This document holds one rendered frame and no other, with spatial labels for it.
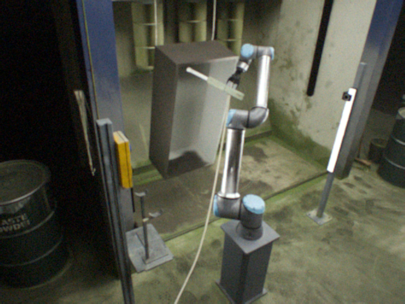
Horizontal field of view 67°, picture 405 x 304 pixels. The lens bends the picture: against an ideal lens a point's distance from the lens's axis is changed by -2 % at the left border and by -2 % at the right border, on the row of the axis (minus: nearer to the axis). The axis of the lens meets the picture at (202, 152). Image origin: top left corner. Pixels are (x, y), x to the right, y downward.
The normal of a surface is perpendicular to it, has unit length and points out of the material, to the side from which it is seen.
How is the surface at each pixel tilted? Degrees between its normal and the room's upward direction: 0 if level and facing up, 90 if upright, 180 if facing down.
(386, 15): 90
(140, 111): 57
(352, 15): 90
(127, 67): 90
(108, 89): 90
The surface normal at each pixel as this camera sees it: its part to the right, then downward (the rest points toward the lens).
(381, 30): -0.85, 0.24
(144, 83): 0.47, -0.10
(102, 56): 0.53, 0.44
